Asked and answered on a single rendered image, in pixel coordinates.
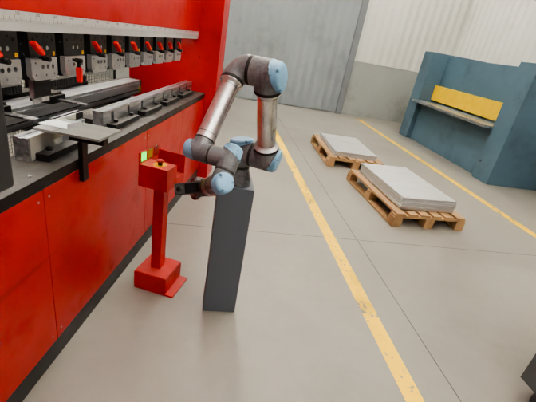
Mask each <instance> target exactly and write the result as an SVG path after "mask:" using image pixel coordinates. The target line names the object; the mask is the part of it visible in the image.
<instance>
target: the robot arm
mask: <svg viewBox="0 0 536 402"><path fill-rule="evenodd" d="M219 79H220V84H219V87H218V89H217V91H216V93H215V95H214V97H213V100H212V102H211V104H210V106H209V108H208V110H207V113H206V115H205V117H204V118H203V121H202V123H201V125H200V127H199V130H198V131H197V133H196V135H195V138H194V139H187V141H185V143H184V145H183V154H184V156H185V157H187V158H189V159H191V160H194V161H199V162H202V163H205V164H210V165H212V166H215V169H214V171H213V174H212V175H211V176H209V177H207V178H205V179H197V178H192V179H191V181H190V183H175V184H174V188H175V195H190V197H191V198H192V199H193V200H197V199H199V198H200V197H204V196H207V197H208V196H217V195H225V194H226V193H228V192H230V191H231V190H232V189H233V187H249V186H250V181H251V178H250V167H253V168H257V169H260V170H263V171H268V172H275V171H276V170H277V168H278V165H279V164H280V162H281V159H282V153H283V151H282V150H281V149H278V142H277V141H276V127H277V110H278V97H279V96H280V95H281V94H282V92H284V90H285V89H286V85H287V80H288V71H287V68H286V64H285V63H284V62H283V61H279V60H276V59H274V58H272V59H271V58H267V57H260V56H255V55H252V54H244V55H242V56H239V57H236V58H235V59H234V60H233V61H232V62H231V63H229V65H228V66H227V67H226V68H225V69H224V70H223V72H222V74H221V76H220V78H219ZM244 85H250V86H254V95H255V96H257V97H258V98H257V141H256V142H255V143H254V139H253V138H250V137H246V136H236V137H233V138H231V139H230V143H226V144H225V146H223V148H222V147H219V146H216V145H214V143H215V140H216V138H217V136H218V134H219V131H220V129H221V127H222V126H223V122H224V120H225V119H226V117H227V113H228V112H229V110H230V108H231V105H232V103H233V101H234V99H235V96H236V94H237V92H238V91H240V90H241V89H242V87H243V86H244Z"/></svg>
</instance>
